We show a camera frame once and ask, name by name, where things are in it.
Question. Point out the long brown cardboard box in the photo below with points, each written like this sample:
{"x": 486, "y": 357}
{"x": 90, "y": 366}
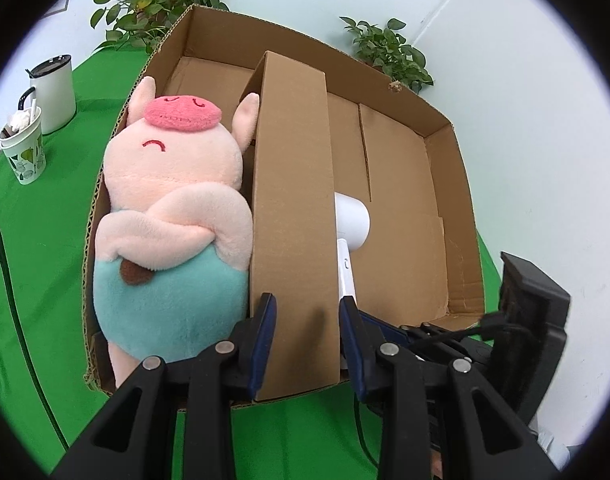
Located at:
{"x": 290, "y": 185}

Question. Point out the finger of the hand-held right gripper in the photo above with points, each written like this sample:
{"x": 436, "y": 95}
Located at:
{"x": 385, "y": 330}

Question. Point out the white mug with black lid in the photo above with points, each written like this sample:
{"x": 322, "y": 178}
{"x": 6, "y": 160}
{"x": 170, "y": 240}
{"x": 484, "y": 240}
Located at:
{"x": 55, "y": 95}

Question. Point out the pink plush pig toy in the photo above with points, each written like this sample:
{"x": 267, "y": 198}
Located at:
{"x": 175, "y": 185}

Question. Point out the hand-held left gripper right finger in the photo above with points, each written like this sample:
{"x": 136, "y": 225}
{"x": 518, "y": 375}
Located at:
{"x": 352, "y": 350}

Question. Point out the white hair dryer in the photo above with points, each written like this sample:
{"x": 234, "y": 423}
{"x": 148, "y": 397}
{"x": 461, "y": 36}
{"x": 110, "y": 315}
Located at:
{"x": 352, "y": 220}

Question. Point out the leaf print paper cup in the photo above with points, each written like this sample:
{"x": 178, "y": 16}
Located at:
{"x": 25, "y": 155}

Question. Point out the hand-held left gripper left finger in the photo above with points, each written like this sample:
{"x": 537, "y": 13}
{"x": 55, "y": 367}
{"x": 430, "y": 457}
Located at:
{"x": 262, "y": 340}

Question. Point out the large cardboard tray box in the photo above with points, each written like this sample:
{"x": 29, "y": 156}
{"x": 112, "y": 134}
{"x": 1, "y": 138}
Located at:
{"x": 400, "y": 170}

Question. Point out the green tablecloth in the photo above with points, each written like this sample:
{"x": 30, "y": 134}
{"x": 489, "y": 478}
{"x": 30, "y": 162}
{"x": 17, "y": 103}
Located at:
{"x": 45, "y": 260}

